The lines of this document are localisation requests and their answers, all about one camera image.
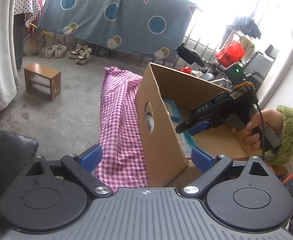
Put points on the person's right hand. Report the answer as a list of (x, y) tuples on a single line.
[(269, 118)]

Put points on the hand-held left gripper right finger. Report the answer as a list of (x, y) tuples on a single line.
[(200, 158)]

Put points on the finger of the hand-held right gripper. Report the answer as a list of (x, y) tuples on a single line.
[(184, 127), (197, 129)]

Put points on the green and white sneaker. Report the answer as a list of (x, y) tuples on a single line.
[(84, 57), (77, 51)]

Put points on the blue patterned bed sheet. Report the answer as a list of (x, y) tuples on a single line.
[(91, 30)]

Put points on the blue face mask pack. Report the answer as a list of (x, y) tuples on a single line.
[(186, 142)]

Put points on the small wooden stool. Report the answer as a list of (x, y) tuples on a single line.
[(42, 72)]

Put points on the small red bag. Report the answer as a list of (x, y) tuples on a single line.
[(184, 70)]

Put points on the wheelchair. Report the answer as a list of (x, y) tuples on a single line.
[(259, 62)]

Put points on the dark hanging garment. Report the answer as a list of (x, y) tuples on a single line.
[(246, 26)]

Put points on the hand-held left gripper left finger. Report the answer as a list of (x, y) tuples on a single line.
[(91, 157)]

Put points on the black padded seat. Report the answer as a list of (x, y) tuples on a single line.
[(189, 53)]

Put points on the white curtain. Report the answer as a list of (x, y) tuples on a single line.
[(1, 55)]

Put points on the yellow pole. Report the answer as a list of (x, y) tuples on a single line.
[(46, 33)]

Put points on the brown cardboard box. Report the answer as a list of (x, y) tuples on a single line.
[(161, 142)]

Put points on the pink checked cloth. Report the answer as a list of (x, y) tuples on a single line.
[(119, 120)]

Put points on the polka-dot cloth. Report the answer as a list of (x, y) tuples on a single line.
[(24, 2)]

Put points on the black leather seat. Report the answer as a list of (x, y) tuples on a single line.
[(6, 152)]

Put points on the red plastic bag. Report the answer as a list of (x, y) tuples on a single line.
[(230, 53)]

